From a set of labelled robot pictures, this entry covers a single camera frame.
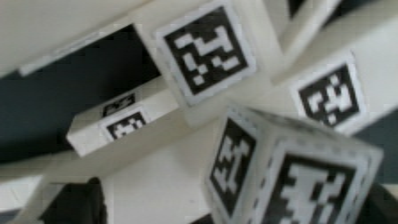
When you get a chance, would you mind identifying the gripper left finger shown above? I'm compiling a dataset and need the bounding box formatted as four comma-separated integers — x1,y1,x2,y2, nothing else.
23,177,108,224

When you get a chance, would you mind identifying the white tagged cube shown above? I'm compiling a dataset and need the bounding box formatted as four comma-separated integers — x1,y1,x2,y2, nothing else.
204,105,383,224

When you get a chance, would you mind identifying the white chair back frame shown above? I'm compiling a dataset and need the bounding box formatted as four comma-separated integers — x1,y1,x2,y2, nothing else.
8,0,398,224

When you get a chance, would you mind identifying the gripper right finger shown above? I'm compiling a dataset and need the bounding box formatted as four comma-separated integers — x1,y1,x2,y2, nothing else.
355,183,398,224

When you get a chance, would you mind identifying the white chair leg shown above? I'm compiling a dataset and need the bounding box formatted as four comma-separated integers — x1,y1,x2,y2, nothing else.
65,78,177,157

